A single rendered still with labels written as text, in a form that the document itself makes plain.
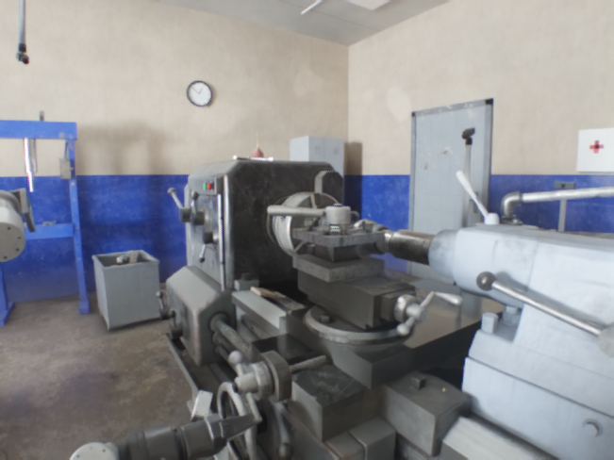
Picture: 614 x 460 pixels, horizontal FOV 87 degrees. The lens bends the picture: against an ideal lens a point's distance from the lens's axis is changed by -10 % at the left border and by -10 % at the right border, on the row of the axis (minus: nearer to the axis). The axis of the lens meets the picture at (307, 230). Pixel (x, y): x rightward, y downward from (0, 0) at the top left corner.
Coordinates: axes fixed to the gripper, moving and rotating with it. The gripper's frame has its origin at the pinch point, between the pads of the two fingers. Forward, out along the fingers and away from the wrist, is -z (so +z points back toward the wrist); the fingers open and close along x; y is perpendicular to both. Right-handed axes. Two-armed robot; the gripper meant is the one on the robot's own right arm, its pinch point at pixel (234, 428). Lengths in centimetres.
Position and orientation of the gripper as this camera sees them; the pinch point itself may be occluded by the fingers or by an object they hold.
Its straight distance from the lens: 72.7
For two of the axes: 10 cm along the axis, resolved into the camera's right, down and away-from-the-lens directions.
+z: -8.4, 0.7, -5.4
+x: -3.7, 6.4, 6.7
